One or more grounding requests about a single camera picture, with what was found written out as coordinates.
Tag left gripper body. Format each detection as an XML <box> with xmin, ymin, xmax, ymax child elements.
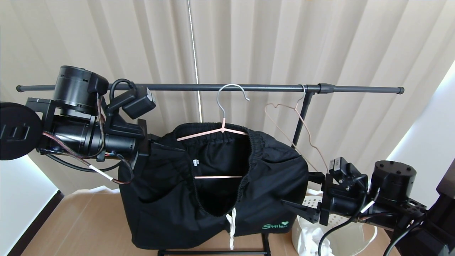
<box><xmin>50</xmin><ymin>118</ymin><xmax>148</xmax><ymax>170</ymax></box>

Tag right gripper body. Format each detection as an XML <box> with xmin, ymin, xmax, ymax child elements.
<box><xmin>319</xmin><ymin>173</ymin><xmax>367</xmax><ymax>225</ymax></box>

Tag black shorts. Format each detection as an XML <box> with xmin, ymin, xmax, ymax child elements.
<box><xmin>118</xmin><ymin>123</ymin><xmax>310</xmax><ymax>251</ymax></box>

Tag pink clothes hanger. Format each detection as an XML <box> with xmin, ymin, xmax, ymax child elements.
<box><xmin>265</xmin><ymin>85</ymin><xmax>330</xmax><ymax>174</ymax></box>
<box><xmin>177</xmin><ymin>84</ymin><xmax>250</xmax><ymax>179</ymax></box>

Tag white laundry basket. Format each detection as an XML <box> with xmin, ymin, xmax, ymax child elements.
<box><xmin>291</xmin><ymin>188</ymin><xmax>378</xmax><ymax>256</ymax></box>

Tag black clothes rack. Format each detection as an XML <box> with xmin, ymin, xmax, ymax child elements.
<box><xmin>17</xmin><ymin>83</ymin><xmax>405</xmax><ymax>256</ymax></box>

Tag white garment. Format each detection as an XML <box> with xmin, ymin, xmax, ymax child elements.
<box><xmin>297</xmin><ymin>225</ymin><xmax>335</xmax><ymax>256</ymax></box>

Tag beige curtain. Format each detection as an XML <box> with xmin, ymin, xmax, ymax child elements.
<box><xmin>0</xmin><ymin>0</ymin><xmax>455</xmax><ymax>196</ymax></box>

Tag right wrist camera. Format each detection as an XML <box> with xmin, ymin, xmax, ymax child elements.
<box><xmin>329</xmin><ymin>156</ymin><xmax>369</xmax><ymax>190</ymax></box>

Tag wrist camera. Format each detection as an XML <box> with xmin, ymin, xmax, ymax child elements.
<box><xmin>329</xmin><ymin>156</ymin><xmax>369</xmax><ymax>190</ymax></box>
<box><xmin>106</xmin><ymin>87</ymin><xmax>157</xmax><ymax>140</ymax></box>

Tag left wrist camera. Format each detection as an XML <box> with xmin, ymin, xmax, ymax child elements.
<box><xmin>106</xmin><ymin>87</ymin><xmax>157</xmax><ymax>140</ymax></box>

